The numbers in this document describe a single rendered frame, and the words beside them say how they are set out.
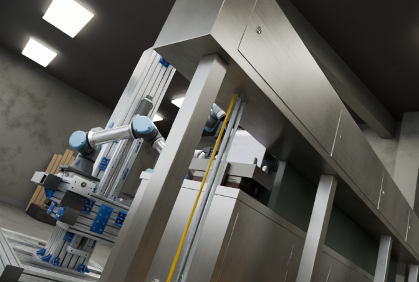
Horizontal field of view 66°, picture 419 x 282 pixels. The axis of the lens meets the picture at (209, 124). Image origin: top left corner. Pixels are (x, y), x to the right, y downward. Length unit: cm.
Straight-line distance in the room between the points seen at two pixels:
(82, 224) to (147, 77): 121
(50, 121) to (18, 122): 77
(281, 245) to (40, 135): 893
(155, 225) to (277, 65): 64
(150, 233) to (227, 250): 56
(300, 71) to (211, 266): 78
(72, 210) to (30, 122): 795
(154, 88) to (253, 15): 181
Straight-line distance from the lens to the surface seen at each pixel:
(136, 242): 80
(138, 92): 267
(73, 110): 1029
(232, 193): 132
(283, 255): 166
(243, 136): 177
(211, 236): 132
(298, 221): 174
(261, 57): 104
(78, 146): 217
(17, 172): 997
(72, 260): 256
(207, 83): 89
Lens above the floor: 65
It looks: 20 degrees up
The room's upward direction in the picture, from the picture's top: 21 degrees clockwise
